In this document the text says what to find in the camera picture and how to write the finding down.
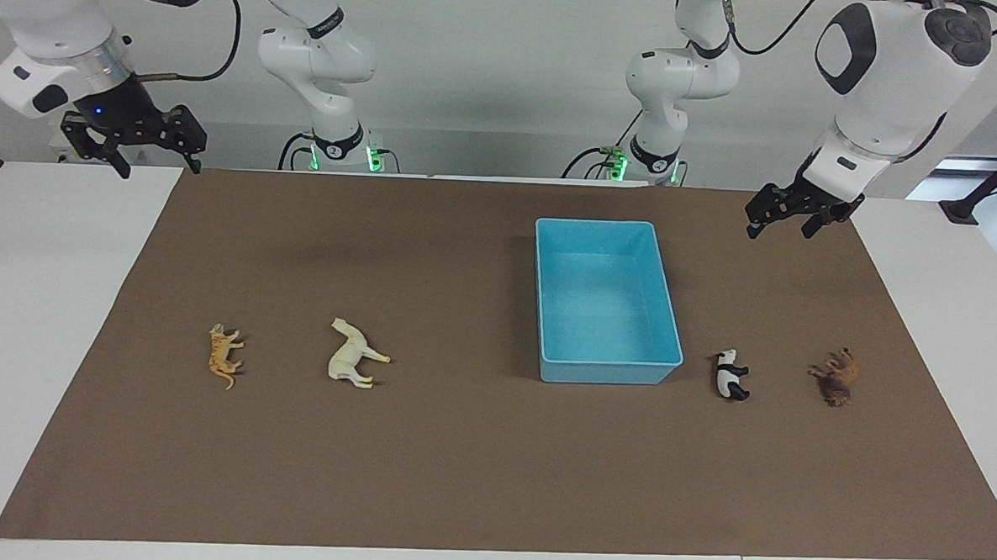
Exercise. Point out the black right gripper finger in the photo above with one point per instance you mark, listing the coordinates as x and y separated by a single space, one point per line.
121 162
187 136

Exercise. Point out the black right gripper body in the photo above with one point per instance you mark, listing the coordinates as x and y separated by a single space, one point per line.
123 112

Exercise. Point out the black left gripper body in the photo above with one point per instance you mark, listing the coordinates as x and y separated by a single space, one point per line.
826 200

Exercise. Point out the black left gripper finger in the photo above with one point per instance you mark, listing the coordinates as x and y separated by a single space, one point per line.
816 222
771 203

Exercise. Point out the brown lion toy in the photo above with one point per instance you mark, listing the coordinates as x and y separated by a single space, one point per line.
837 379

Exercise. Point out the black and white panda toy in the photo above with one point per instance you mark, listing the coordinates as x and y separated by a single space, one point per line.
727 376

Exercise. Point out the orange tiger toy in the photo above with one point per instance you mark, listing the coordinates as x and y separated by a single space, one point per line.
223 352

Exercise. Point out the cream white horse toy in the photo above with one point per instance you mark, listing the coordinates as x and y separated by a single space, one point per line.
350 356

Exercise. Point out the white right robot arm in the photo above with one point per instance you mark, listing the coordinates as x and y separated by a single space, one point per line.
47 8

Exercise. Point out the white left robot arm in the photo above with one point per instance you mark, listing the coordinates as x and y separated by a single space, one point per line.
895 70

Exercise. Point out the light blue storage box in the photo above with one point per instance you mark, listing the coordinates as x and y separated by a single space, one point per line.
607 302

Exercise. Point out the black clamp with slanted pole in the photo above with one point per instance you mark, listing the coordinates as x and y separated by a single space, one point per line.
964 208

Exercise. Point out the brown table mat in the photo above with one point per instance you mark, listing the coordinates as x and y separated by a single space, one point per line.
457 463

